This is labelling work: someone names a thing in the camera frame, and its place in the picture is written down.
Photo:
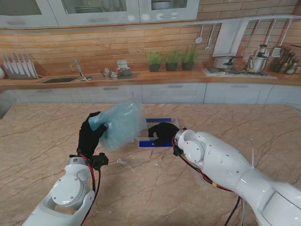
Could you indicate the small clear plastic scrap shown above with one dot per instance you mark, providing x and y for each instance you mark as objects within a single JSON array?
[{"x": 122, "y": 162}]

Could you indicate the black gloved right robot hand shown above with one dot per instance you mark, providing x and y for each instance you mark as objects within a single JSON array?
[{"x": 164, "y": 133}]

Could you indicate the white zip tie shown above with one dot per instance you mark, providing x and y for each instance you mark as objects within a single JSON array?
[{"x": 252, "y": 159}]

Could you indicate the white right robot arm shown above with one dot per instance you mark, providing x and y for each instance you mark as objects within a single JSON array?
[{"x": 235, "y": 169}]

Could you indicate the clear bubble film sheet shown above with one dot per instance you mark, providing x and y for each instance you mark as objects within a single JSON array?
[{"x": 122, "y": 124}]

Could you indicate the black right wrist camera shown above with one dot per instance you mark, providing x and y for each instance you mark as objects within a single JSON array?
[{"x": 176, "y": 151}]

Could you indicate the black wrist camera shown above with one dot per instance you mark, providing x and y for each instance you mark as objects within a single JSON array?
[
  {"x": 100, "y": 160},
  {"x": 176, "y": 151}
]

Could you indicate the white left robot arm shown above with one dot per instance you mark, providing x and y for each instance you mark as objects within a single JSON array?
[{"x": 65, "y": 195}]

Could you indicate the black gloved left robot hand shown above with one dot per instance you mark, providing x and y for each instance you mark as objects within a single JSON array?
[{"x": 89, "y": 139}]

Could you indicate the printed kitchen backdrop banner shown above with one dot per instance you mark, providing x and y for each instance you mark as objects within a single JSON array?
[{"x": 117, "y": 47}]

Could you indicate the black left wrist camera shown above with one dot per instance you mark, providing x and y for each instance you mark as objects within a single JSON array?
[{"x": 100, "y": 160}]

